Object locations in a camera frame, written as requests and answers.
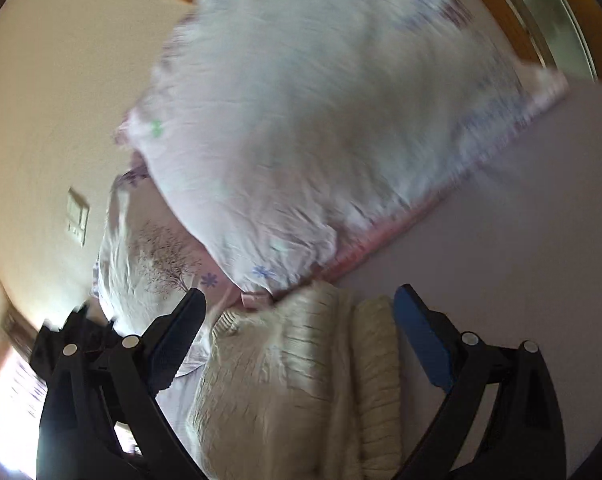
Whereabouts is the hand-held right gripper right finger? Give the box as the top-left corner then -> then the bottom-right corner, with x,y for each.
392,284 -> 568,480

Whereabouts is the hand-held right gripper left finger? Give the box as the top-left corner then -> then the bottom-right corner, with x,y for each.
35,287 -> 208,480

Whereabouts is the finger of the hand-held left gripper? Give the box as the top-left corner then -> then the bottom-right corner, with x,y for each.
29,302 -> 118,386

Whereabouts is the cream knit sweater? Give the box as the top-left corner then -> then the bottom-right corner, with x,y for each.
185,280 -> 408,480

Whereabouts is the white tree print pillow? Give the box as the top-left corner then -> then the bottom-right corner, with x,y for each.
90,166 -> 244,378

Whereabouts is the bright curtained window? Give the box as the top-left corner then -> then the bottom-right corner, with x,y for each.
0,310 -> 49,480

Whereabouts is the pale purple bed sheet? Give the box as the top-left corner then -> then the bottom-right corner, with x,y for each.
153,72 -> 602,480

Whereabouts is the white floral pillow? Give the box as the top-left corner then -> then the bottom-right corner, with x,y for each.
112,0 -> 570,307

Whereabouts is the metal framed window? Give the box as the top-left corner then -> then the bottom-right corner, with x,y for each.
481,0 -> 602,83

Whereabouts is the beige wall switch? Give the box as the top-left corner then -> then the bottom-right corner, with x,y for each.
65,186 -> 90,247

